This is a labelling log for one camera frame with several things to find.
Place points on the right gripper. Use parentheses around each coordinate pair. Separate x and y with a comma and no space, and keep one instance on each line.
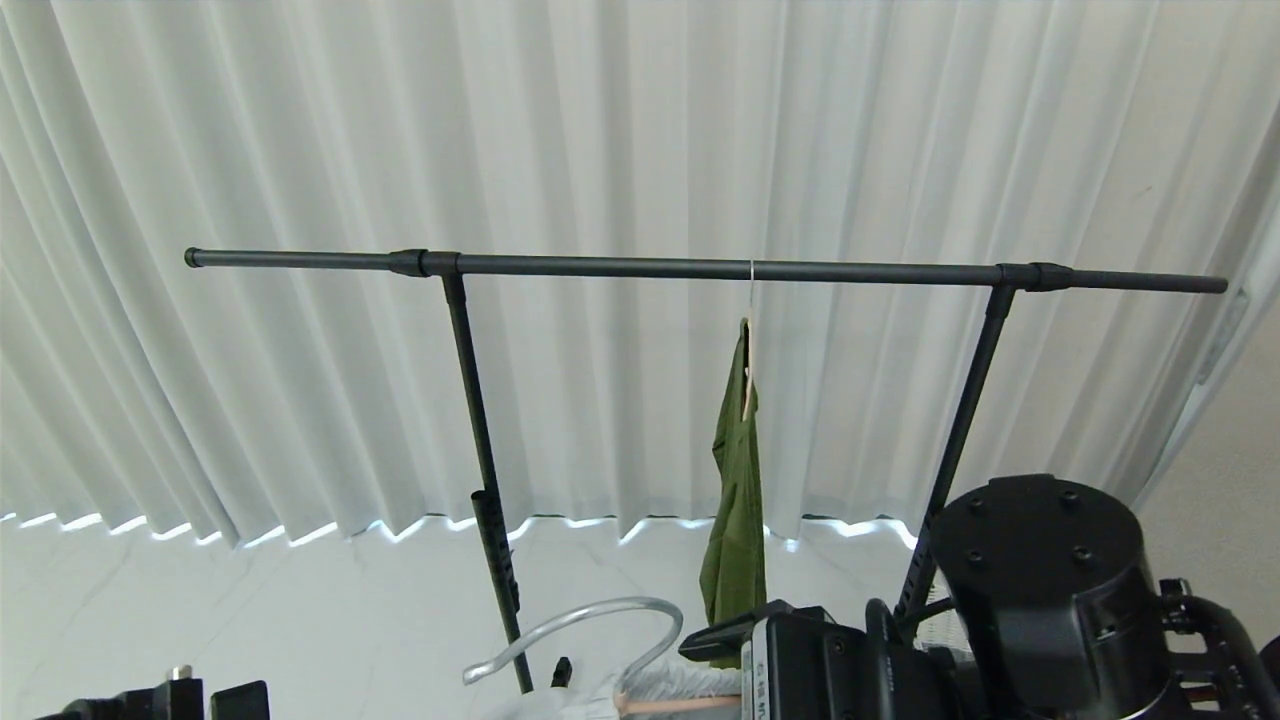
(830,670)

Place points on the green long-sleeved shirt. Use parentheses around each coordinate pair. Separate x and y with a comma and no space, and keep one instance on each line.
(735,540)

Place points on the pink clothes hanger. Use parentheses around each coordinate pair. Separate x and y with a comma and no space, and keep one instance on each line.
(749,350)
(580,620)

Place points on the pale grey shorts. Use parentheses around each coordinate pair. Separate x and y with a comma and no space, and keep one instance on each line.
(560,705)

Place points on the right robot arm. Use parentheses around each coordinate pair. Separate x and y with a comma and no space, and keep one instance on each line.
(1060,590)

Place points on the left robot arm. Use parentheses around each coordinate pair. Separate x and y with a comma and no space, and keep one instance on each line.
(150,700)

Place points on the black clothes rack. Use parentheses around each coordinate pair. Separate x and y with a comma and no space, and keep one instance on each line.
(700,268)

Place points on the white curtain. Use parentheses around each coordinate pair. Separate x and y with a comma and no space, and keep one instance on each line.
(650,130)

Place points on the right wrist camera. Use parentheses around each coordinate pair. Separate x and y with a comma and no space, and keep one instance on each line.
(740,628)

